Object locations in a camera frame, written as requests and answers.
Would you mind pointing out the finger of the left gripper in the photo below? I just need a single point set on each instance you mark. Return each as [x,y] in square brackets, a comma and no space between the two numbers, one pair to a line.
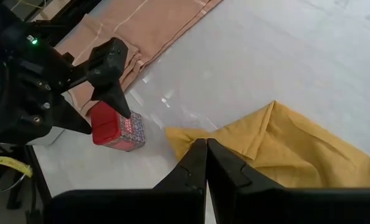
[69,119]
[107,65]

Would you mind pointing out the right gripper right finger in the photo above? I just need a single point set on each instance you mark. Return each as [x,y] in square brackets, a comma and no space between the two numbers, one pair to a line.
[281,208]

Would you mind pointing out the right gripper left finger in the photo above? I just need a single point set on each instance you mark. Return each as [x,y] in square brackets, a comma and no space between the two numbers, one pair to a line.
[141,208]

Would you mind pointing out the red-lid paprika tin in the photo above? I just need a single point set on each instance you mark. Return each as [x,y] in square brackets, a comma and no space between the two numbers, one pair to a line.
[107,130]

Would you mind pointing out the mustard yellow cloth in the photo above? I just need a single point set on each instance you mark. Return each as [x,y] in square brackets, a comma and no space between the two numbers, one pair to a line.
[296,149]

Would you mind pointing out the pink folded cloth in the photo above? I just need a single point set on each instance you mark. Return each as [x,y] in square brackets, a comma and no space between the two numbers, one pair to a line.
[160,25]

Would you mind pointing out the yellow tape tag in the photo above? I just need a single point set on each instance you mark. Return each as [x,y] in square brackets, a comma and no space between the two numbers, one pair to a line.
[10,163]

